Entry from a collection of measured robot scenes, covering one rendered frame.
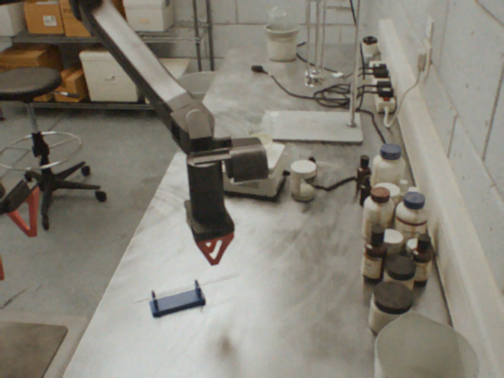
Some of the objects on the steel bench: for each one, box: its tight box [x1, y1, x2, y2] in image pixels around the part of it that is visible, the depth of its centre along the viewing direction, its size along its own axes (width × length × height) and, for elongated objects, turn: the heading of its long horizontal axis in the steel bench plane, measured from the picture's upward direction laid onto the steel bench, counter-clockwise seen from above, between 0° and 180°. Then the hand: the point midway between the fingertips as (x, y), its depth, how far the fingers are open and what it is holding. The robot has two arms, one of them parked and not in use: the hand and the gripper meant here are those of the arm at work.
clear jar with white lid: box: [290, 161, 317, 202], centre depth 125 cm, size 6×6×8 cm
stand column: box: [347, 0, 363, 128], centre depth 139 cm, size 3×3×70 cm
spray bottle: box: [363, 36, 374, 65], centre depth 205 cm, size 4×4×11 cm
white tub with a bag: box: [264, 2, 300, 62], centre depth 211 cm, size 14×14×21 cm
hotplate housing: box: [223, 152, 290, 200], centre depth 131 cm, size 22×13×8 cm, turn 75°
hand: (211, 255), depth 93 cm, fingers open, 3 cm apart
